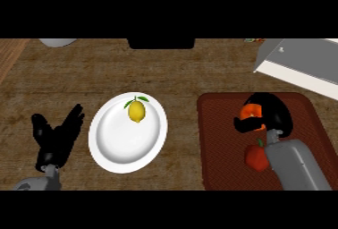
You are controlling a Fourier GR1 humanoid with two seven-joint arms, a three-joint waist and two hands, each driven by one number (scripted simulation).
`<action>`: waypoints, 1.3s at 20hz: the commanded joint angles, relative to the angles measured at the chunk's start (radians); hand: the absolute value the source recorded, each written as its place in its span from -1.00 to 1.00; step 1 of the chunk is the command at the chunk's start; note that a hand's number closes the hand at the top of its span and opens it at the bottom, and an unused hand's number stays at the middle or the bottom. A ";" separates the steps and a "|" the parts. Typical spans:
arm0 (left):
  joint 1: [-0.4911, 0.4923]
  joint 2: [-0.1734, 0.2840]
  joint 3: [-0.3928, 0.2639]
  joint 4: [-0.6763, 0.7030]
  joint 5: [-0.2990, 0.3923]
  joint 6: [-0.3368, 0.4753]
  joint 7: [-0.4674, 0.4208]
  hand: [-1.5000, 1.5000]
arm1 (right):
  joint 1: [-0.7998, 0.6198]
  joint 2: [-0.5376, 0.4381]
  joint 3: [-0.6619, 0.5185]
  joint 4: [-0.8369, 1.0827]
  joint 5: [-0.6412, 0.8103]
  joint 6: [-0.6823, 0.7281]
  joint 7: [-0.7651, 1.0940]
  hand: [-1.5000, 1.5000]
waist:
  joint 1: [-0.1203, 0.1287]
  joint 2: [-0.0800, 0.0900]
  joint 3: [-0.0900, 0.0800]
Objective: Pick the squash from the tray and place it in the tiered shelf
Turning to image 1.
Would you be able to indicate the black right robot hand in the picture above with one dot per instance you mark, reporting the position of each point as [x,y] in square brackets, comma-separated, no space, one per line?
[275,111]

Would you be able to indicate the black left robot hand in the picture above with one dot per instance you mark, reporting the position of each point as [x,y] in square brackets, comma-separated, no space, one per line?
[55,140]

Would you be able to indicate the orange squash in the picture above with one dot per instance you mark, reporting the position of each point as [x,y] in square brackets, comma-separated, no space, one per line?
[252,113]

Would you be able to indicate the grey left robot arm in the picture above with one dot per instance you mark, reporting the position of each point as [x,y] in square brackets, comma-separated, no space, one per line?
[41,179]

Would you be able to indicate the dark red tray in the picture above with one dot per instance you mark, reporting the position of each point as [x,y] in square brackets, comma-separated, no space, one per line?
[221,140]

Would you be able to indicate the grey and white tiered shelf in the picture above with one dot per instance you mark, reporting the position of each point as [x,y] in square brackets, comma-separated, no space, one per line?
[303,62]

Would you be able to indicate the red bell pepper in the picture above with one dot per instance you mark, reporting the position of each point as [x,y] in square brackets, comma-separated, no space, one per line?
[256,158]

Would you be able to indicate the white oval plate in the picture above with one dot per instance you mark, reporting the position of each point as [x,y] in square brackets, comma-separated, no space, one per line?
[128,132]

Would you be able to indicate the yellow lemon with leaves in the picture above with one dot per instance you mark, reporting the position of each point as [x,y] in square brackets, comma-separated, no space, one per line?
[137,111]

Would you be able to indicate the small colourful object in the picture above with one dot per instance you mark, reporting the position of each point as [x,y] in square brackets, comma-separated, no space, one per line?
[255,40]

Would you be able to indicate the pale grey round object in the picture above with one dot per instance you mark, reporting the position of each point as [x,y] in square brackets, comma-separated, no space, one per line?
[57,42]

